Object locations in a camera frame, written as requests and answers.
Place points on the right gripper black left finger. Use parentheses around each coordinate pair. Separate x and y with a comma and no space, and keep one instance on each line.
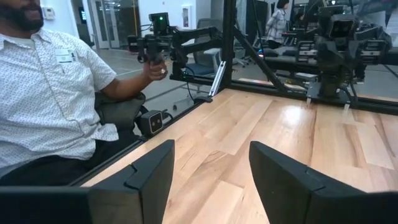
(149,183)

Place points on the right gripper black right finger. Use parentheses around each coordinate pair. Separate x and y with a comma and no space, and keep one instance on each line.
(280,183)

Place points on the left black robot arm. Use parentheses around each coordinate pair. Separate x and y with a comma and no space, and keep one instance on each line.
(329,87)

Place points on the person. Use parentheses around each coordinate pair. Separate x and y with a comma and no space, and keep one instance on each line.
(276,26)
(46,109)

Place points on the grey padded armrest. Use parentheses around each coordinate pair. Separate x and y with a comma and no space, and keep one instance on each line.
(118,112)

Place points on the person's hand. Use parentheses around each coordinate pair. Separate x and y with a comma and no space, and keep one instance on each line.
(155,71)

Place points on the grey office chair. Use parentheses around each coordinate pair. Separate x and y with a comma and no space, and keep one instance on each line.
(202,59)

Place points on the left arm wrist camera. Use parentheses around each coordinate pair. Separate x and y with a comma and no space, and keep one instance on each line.
(341,27)

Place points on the table-level exterior camera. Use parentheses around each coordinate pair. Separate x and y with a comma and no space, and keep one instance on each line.
(155,122)

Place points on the black diagonal frame brace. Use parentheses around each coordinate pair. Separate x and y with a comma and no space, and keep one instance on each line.
(258,59)

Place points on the black vertical frame post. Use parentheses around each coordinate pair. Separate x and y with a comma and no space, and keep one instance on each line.
(228,46)

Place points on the silver aluminium bracket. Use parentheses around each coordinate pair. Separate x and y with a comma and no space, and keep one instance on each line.
(217,77)

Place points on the wall fire extinguisher cabinet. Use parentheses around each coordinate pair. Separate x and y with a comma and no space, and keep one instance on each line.
(186,17)

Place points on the white wall thermostat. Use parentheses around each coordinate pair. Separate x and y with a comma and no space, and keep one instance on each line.
(48,13)

